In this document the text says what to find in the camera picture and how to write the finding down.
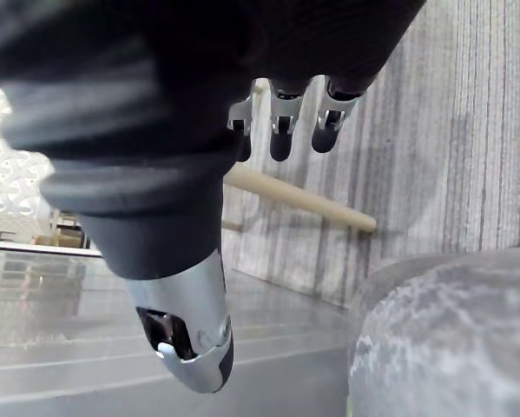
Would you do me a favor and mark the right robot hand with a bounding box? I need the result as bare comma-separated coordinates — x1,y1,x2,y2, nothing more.
0,0,429,394

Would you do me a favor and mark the white woven lattice basket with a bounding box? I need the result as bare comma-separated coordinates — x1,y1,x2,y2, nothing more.
0,77,56,234

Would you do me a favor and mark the beige wooden furniture leg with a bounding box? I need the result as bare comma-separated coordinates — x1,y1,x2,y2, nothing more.
221,77,378,232

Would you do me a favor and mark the grey patterned rug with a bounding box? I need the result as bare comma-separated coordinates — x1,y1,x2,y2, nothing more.
221,0,520,310

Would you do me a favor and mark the grey upholstered seat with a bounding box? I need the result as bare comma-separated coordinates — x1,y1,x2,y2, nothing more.
346,247,520,417

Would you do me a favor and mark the wooden furniture frame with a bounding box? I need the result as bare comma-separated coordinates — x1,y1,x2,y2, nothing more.
0,208,92,251

